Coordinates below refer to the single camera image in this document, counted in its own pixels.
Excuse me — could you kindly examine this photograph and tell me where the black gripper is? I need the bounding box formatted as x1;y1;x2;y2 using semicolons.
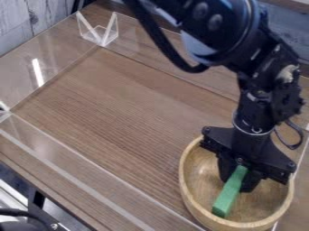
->
201;120;298;193

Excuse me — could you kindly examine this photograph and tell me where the green rectangular stick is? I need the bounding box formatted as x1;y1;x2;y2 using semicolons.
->
212;165;248;218

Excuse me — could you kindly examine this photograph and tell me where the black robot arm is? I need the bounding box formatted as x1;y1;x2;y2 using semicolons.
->
153;0;304;192

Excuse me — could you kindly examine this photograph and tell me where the wooden bowl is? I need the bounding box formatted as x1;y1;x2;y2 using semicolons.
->
180;136;295;231

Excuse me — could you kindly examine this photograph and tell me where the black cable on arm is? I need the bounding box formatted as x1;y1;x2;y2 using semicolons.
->
273;118;306;151

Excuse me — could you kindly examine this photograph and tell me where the clear acrylic enclosure wall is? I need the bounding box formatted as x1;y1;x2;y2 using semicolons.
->
0;103;204;231

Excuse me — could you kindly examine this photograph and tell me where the black table frame leg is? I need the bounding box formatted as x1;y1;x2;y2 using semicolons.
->
26;188;82;231

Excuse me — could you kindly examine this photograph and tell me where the black cable under table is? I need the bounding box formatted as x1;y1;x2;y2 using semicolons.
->
0;208;54;231

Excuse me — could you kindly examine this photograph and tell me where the clear acrylic corner bracket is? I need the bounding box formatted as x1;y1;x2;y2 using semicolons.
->
77;12;118;47

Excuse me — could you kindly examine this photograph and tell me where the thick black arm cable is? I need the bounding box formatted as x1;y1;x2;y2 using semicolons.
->
120;0;211;75

